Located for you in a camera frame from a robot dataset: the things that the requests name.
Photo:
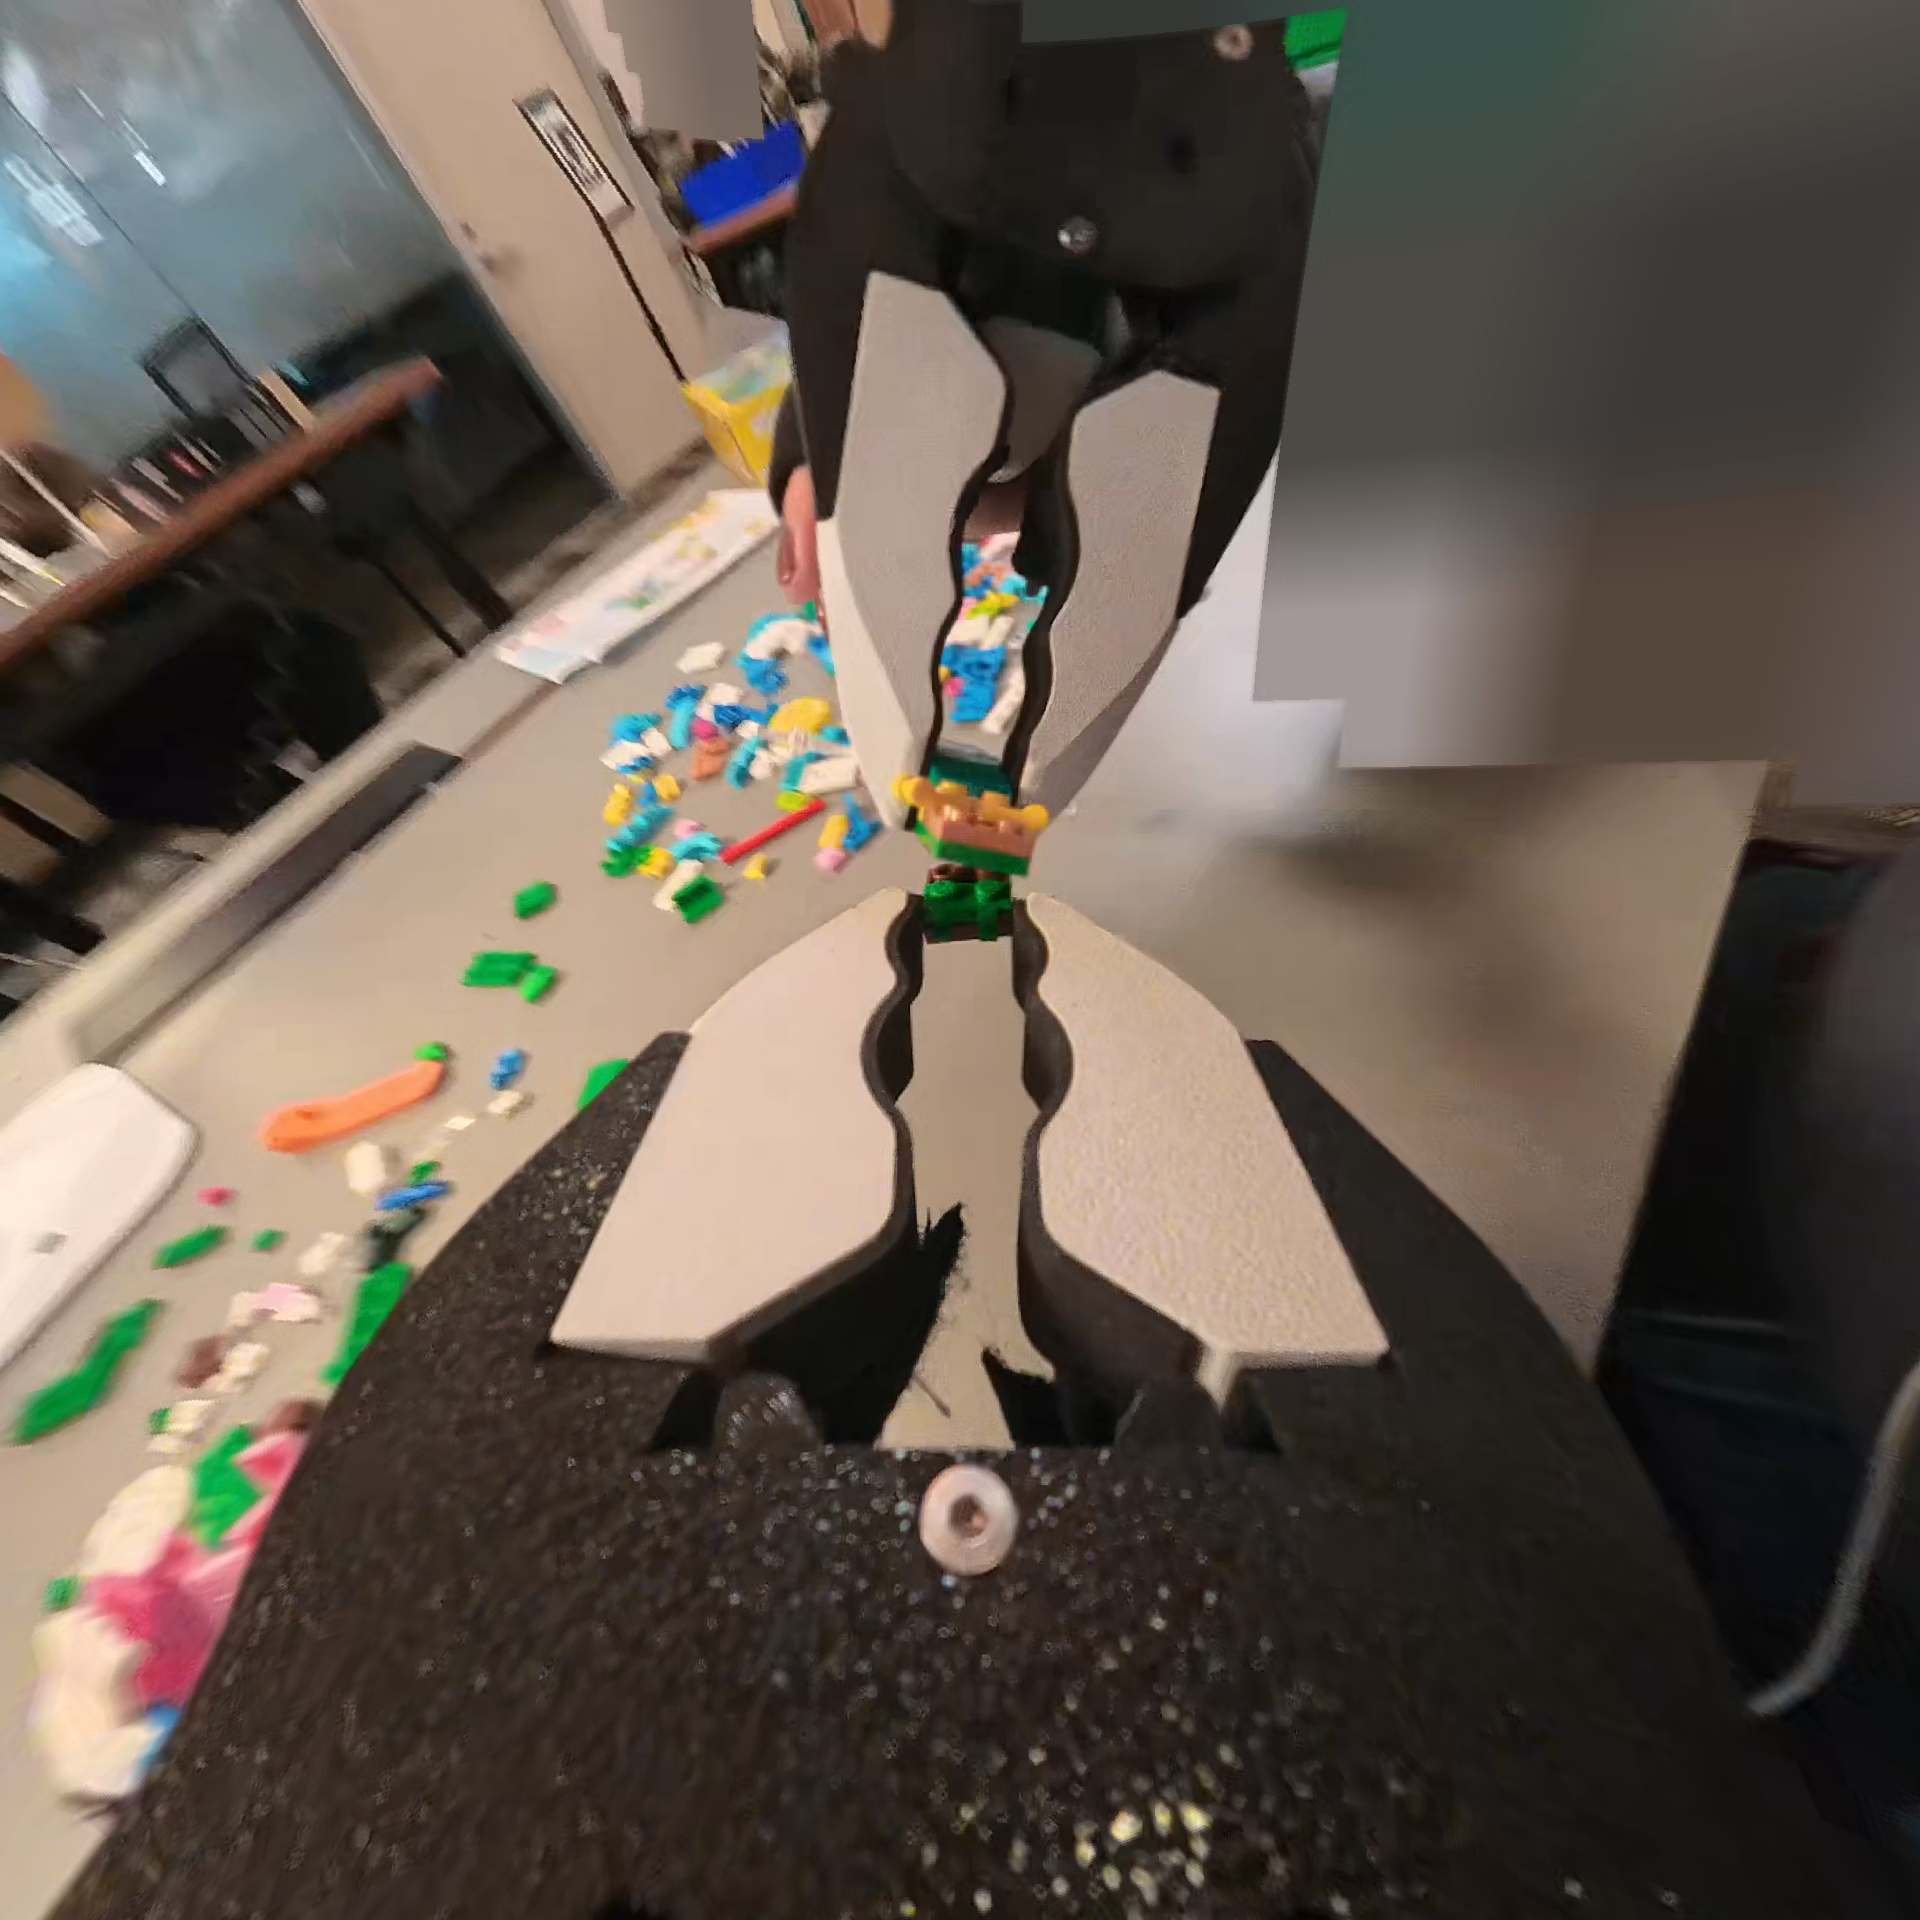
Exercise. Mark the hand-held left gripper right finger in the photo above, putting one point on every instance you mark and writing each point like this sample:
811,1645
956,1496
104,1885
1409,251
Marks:
1185,1172

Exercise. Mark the brown and white brick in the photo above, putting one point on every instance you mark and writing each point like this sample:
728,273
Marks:
225,1363

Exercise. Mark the person's leg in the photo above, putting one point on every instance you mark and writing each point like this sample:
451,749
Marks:
1800,1200

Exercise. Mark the framed wall sign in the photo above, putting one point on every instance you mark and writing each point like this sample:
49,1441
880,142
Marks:
571,149

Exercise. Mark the pink and green flower model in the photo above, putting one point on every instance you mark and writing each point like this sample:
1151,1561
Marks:
164,1606

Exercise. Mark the multicolour toy brick assembly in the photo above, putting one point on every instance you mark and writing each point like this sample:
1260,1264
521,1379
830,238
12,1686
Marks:
975,839

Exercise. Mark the dark green brick piece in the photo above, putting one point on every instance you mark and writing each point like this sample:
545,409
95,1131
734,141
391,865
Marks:
393,1237

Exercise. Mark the white flat device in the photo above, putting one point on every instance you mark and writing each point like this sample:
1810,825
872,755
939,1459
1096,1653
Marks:
76,1185

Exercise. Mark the long green leaf piece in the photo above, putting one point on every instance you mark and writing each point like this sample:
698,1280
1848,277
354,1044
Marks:
82,1373

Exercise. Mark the grey desk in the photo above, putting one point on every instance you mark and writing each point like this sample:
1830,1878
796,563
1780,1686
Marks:
1424,932

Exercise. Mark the green curved brick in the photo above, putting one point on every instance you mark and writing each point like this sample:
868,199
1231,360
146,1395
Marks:
603,1079

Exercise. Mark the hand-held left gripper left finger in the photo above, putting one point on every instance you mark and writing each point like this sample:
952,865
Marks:
734,1155

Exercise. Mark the white square brick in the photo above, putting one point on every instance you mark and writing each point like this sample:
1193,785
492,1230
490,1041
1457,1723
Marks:
363,1167

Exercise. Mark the pile of small toy bricks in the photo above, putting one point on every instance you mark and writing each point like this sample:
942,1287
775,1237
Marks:
705,751

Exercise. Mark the pink flat brick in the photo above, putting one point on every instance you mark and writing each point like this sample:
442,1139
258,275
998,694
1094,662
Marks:
278,1301

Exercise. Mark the orange brick separator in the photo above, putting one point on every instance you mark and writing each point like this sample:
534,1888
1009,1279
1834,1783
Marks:
345,1115

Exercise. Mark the person's right hand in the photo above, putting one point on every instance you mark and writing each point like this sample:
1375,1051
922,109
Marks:
801,525

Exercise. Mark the green studded plate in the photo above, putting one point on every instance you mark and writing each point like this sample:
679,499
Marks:
499,968

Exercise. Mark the long red brick bar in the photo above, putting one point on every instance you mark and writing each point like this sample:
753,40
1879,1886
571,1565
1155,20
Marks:
774,835

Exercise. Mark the yellow box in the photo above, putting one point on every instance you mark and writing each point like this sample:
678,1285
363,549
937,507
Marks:
734,412

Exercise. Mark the blue storage bin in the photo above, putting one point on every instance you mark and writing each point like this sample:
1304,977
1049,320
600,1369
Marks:
743,172

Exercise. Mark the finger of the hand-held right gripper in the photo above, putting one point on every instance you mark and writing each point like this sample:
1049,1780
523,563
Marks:
891,525
1132,525

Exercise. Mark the white toy brick instruction booklet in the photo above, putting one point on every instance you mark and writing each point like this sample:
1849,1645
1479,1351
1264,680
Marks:
646,587

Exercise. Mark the blue rod piece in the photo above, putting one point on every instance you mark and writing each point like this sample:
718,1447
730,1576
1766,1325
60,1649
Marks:
412,1197

